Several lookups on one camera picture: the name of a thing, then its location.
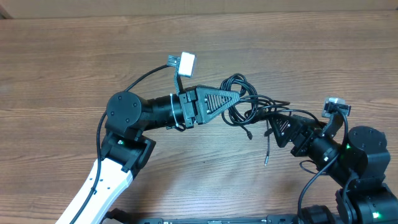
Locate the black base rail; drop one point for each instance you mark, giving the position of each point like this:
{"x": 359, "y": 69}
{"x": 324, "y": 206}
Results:
{"x": 117, "y": 216}

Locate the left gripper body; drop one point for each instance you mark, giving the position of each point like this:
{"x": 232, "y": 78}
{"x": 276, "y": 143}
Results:
{"x": 188, "y": 105}

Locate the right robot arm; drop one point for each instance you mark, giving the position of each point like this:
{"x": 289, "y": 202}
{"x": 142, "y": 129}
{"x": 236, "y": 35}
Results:
{"x": 355, "y": 158}

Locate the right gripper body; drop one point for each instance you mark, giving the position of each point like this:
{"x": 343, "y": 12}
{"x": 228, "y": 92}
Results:
{"x": 306, "y": 132}

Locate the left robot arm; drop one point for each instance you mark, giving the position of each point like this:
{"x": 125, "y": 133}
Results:
{"x": 124, "y": 150}

